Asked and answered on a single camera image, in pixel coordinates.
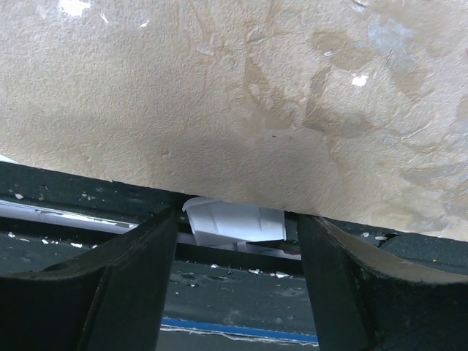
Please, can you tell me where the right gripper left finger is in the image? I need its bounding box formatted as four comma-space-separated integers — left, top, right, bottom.
1, 208, 178, 350

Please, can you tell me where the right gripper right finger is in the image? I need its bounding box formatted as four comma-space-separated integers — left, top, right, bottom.
298, 215, 467, 350

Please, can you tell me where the white battery cover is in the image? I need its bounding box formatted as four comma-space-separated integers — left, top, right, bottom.
182, 197, 287, 246

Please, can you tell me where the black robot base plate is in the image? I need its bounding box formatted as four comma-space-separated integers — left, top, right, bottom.
0, 160, 468, 351

